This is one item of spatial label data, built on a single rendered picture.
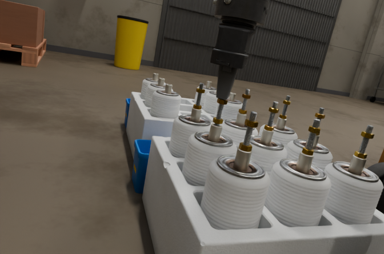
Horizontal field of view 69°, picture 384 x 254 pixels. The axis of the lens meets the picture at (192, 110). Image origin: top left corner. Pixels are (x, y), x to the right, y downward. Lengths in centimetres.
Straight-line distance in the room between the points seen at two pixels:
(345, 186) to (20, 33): 254
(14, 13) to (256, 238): 254
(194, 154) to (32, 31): 232
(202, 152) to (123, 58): 301
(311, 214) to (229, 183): 16
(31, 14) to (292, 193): 250
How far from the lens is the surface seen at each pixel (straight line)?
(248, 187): 41
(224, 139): 55
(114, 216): 73
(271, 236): 45
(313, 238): 49
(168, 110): 89
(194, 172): 53
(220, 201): 43
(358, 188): 56
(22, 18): 272
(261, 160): 56
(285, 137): 72
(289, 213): 50
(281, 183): 49
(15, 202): 78
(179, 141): 62
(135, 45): 345
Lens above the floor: 42
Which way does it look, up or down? 13 degrees down
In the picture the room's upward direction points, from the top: 11 degrees clockwise
